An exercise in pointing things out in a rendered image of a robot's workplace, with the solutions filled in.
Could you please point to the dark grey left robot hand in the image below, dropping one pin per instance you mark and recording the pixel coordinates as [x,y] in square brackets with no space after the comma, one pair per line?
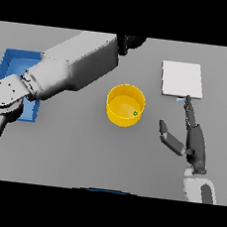
[130,42]

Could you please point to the green nut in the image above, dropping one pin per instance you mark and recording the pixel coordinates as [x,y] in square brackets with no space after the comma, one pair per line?
[135,113]

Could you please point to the yellow bowl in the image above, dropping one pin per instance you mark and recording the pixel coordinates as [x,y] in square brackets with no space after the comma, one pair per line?
[125,105]

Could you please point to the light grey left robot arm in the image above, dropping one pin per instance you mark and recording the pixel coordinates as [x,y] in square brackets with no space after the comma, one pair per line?
[75,61]

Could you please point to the blue tray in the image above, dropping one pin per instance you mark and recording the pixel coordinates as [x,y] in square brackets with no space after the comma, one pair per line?
[15,61]

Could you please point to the pale square measuring scale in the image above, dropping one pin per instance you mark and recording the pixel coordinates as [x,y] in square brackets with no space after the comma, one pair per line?
[182,79]

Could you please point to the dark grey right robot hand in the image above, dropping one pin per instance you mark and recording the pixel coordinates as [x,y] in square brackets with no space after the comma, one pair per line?
[196,145]

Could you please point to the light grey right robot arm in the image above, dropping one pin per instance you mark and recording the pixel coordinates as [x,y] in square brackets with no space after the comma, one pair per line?
[195,189]

